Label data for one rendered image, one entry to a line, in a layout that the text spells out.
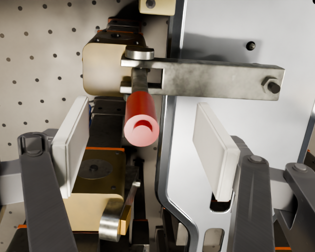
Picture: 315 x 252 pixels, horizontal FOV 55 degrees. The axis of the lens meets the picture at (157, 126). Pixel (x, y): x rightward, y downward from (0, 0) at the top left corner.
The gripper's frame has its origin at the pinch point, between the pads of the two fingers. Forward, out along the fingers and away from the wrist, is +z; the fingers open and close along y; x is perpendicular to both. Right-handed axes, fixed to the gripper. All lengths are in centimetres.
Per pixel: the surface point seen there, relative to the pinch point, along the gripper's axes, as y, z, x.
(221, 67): 8.4, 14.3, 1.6
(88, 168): -6.2, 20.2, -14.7
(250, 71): 11.5, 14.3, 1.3
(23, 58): -24, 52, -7
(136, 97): -0.5, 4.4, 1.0
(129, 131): -0.9, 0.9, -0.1
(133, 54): -0.7, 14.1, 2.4
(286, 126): 21.2, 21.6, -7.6
